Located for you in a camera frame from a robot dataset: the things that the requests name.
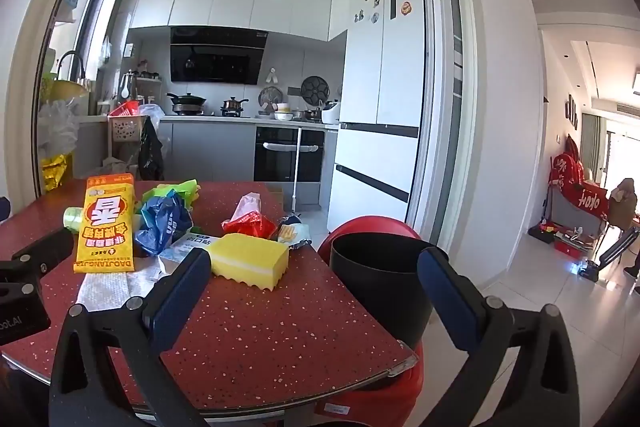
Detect black range hood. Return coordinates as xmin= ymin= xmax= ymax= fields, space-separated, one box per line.
xmin=169 ymin=26 xmax=269 ymax=86

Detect steel cooking pot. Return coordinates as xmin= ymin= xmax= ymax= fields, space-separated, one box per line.
xmin=220 ymin=96 xmax=250 ymax=117

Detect yellow foil bag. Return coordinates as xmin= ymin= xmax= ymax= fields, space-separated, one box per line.
xmin=40 ymin=154 xmax=74 ymax=193

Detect yellow tissue packet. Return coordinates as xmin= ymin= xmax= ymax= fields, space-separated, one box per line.
xmin=73 ymin=174 xmax=137 ymax=274

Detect black wok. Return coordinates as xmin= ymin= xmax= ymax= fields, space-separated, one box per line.
xmin=166 ymin=92 xmax=206 ymax=116

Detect black plastic bag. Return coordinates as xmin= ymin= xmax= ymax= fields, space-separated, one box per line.
xmin=138 ymin=116 xmax=165 ymax=182

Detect white paper towel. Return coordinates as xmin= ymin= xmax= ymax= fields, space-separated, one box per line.
xmin=76 ymin=257 xmax=173 ymax=314

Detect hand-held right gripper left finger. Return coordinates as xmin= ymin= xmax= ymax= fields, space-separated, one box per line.
xmin=50 ymin=248 xmax=213 ymax=427

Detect red printed bags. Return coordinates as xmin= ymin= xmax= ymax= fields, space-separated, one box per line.
xmin=547 ymin=151 xmax=611 ymax=229

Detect steel kitchen faucet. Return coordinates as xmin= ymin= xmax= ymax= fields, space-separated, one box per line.
xmin=55 ymin=50 xmax=86 ymax=84

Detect red snack wrapper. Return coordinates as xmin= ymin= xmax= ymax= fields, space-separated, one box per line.
xmin=221 ymin=211 xmax=279 ymax=241

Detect blue plastic bag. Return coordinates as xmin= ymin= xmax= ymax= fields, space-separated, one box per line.
xmin=134 ymin=189 xmax=194 ymax=258

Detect yellow sponge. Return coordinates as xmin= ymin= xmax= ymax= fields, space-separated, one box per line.
xmin=206 ymin=233 xmax=291 ymax=292

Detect green snack bag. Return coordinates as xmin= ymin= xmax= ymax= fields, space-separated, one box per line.
xmin=141 ymin=179 xmax=202 ymax=208

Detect white mop handle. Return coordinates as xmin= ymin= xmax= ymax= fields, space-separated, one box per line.
xmin=286 ymin=127 xmax=304 ymax=216

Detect cardboard boxes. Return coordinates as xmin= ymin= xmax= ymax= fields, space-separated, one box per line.
xmin=107 ymin=114 xmax=150 ymax=168

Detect clear plastic bag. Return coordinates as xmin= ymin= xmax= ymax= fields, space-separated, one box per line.
xmin=38 ymin=99 xmax=81 ymax=158

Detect round dark wall tray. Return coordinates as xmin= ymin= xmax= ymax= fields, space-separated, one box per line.
xmin=300 ymin=75 xmax=330 ymax=104

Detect white refrigerator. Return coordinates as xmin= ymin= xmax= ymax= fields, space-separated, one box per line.
xmin=326 ymin=0 xmax=434 ymax=234

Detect grey lower cabinets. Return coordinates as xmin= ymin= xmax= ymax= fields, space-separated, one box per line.
xmin=159 ymin=115 xmax=342 ymax=205

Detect black built-in oven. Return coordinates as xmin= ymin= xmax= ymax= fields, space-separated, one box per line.
xmin=253 ymin=127 xmax=326 ymax=183

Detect fries print snack packet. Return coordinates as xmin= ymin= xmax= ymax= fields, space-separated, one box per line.
xmin=276 ymin=215 xmax=314 ymax=251

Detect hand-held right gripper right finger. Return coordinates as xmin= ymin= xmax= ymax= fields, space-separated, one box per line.
xmin=417 ymin=247 xmax=593 ymax=427

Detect red and black trash bin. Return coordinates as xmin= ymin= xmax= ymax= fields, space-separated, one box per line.
xmin=316 ymin=216 xmax=449 ymax=427

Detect pink plastic bag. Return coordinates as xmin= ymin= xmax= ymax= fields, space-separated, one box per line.
xmin=227 ymin=192 xmax=264 ymax=224

